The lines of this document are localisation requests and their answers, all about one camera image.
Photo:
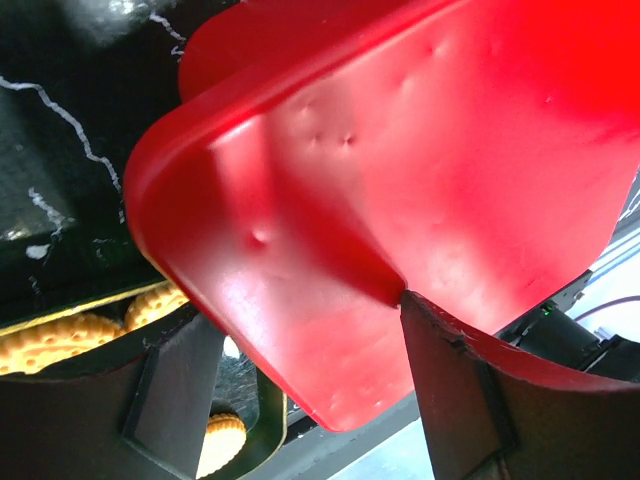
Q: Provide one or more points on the red tin lid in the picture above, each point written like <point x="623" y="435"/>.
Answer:
<point x="329" y="155"/>

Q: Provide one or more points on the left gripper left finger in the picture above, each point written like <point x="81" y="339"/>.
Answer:
<point x="135" y="408"/>

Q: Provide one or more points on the far right round biscuit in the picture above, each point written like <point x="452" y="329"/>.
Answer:
<point x="153" y="305"/>

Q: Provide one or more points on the corner round biscuit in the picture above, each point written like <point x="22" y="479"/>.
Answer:
<point x="225" y="436"/>

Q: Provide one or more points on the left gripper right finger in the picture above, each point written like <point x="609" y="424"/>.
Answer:
<point x="492" y="411"/>

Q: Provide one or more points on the black cookie tray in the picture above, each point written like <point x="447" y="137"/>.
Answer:
<point x="240" y="388"/>

